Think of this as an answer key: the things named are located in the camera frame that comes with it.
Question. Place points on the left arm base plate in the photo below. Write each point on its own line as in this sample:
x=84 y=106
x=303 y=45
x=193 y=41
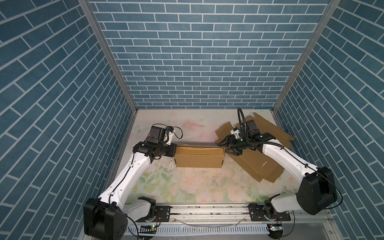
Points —
x=149 y=214

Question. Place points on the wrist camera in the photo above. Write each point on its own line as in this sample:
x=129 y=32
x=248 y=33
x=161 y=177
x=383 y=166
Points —
x=236 y=132
x=169 y=135

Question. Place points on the left aluminium corner post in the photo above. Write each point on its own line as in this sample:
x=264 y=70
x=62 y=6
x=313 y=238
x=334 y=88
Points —
x=93 y=22

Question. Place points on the brown cardboard box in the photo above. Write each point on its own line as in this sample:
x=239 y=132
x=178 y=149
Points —
x=275 y=157
x=199 y=157

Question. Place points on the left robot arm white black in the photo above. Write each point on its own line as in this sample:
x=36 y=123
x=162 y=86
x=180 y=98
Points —
x=118 y=192

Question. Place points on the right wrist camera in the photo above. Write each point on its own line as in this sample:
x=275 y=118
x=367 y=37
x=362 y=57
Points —
x=236 y=132

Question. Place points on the right aluminium corner post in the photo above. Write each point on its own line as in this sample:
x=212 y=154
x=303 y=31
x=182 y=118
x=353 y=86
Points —
x=318 y=30

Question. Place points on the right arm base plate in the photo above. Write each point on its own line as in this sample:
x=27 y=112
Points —
x=259 y=213

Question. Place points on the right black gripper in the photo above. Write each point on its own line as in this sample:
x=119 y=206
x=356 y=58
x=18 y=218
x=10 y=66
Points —
x=228 y=138

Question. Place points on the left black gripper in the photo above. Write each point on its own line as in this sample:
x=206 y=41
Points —
x=173 y=148

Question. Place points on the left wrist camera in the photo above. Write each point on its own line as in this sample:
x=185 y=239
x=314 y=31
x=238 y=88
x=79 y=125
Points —
x=169 y=135

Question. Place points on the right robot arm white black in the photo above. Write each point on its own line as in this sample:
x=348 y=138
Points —
x=317 y=190

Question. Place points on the right green circuit board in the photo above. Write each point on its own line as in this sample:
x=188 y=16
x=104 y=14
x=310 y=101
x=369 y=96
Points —
x=275 y=228

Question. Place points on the aluminium front rail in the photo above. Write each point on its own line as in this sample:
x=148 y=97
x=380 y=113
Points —
x=207 y=213

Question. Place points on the aluminium corner post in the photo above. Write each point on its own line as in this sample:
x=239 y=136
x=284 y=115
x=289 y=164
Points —
x=93 y=22
x=318 y=30

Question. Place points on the left green circuit board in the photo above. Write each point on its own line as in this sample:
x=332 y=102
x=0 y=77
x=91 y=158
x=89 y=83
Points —
x=147 y=230

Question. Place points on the white slotted cable duct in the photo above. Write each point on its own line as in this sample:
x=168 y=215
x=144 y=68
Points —
x=184 y=230

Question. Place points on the green circuit board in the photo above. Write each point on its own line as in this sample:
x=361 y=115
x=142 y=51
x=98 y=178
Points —
x=147 y=230
x=275 y=228

